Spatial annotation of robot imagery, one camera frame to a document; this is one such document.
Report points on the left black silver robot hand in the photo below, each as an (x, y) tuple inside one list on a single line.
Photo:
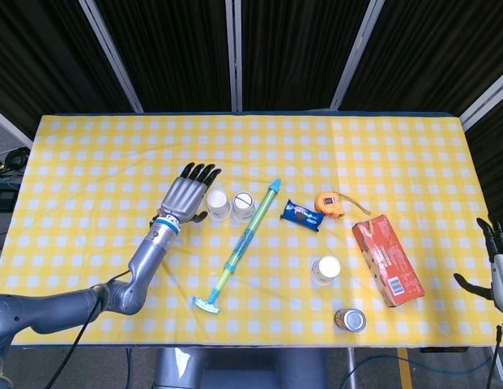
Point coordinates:
[(184, 198)]

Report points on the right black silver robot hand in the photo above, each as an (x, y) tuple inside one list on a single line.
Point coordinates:
[(502, 275)]

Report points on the white paper cup blue flower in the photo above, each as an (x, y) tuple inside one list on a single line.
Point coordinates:
[(218, 205)]

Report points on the white paper cup green flower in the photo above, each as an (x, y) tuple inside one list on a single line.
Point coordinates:
[(326, 270)]

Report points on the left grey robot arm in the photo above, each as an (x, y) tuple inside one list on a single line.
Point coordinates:
[(141, 267)]

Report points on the white paper cup marked bottom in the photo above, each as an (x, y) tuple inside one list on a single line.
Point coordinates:
[(244, 206)]

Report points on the yellow checkered tablecloth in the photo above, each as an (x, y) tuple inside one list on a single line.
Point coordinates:
[(275, 146)]

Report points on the blue green water squirter toy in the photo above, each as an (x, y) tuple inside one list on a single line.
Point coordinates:
[(246, 237)]

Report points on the orange red biscuit box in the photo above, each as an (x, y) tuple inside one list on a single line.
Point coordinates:
[(386, 259)]

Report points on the blue cookie pack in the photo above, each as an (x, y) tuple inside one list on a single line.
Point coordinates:
[(301, 215)]

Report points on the orange tape measure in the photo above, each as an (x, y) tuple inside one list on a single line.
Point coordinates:
[(328, 203)]

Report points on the printed metal can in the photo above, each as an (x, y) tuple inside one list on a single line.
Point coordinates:
[(350, 320)]

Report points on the metal table leg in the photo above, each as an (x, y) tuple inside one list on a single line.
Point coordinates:
[(352, 364)]

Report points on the grey robot torso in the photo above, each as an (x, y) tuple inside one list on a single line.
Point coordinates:
[(235, 368)]

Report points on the white partition post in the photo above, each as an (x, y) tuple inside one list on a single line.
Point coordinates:
[(356, 52), (111, 56), (486, 97), (10, 127), (234, 56)]

